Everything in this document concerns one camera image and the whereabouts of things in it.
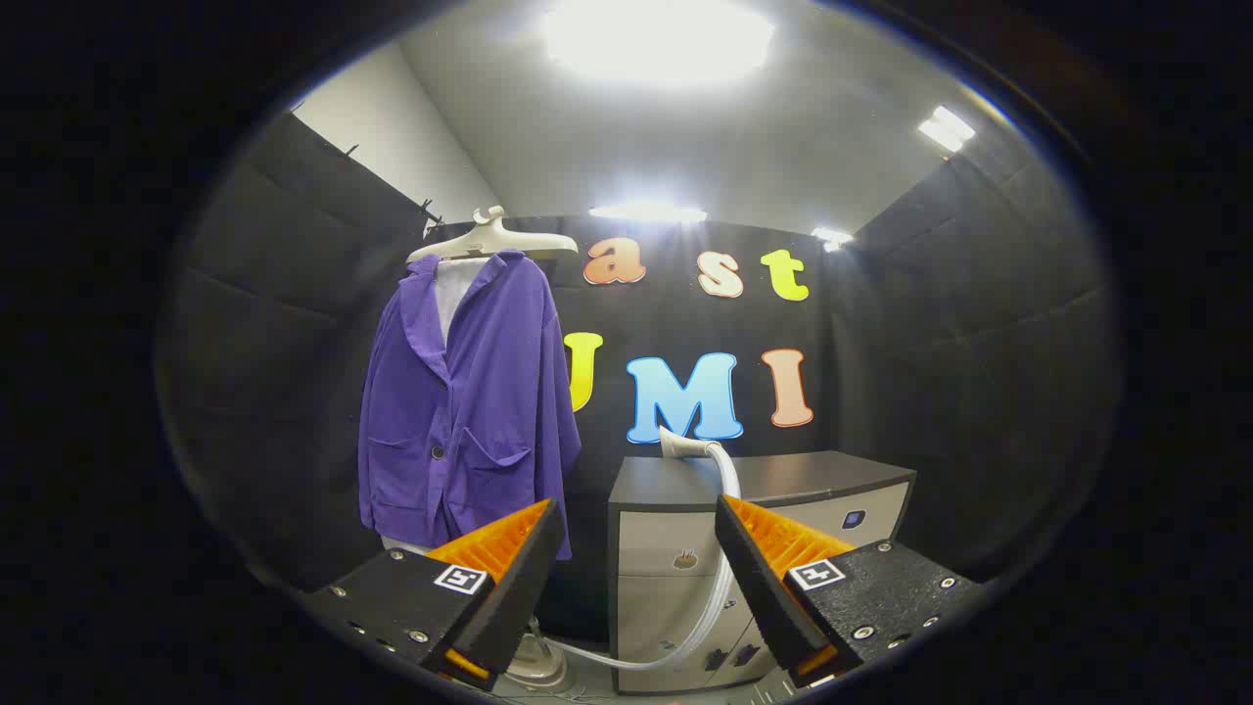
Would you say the grey drawer cabinet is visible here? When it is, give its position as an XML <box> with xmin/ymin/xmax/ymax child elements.
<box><xmin>606</xmin><ymin>450</ymin><xmax>918</xmax><ymax>696</ymax></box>

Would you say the purple jacket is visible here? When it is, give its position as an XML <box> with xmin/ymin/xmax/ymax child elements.
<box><xmin>357</xmin><ymin>250</ymin><xmax>582</xmax><ymax>561</ymax></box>

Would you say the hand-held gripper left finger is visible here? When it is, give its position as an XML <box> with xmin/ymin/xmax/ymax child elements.
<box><xmin>303</xmin><ymin>497</ymin><xmax>569</xmax><ymax>691</ymax></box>

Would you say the garment steamer base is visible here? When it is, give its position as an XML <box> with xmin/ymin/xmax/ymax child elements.
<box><xmin>503</xmin><ymin>627</ymin><xmax>570</xmax><ymax>692</ymax></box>

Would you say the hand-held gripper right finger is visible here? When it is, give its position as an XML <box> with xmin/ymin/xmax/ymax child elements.
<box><xmin>715</xmin><ymin>494</ymin><xmax>985</xmax><ymax>691</ymax></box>

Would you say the beige clothes hanger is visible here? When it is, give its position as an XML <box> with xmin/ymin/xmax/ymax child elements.
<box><xmin>406</xmin><ymin>205</ymin><xmax>580</xmax><ymax>264</ymax></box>

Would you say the large ceiling light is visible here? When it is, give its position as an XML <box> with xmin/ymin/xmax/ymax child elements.
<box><xmin>538</xmin><ymin>0</ymin><xmax>776</xmax><ymax>89</ymax></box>

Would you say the translucent steamer hose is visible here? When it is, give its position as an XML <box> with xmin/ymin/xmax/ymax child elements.
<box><xmin>548</xmin><ymin>443</ymin><xmax>745</xmax><ymax>673</ymax></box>

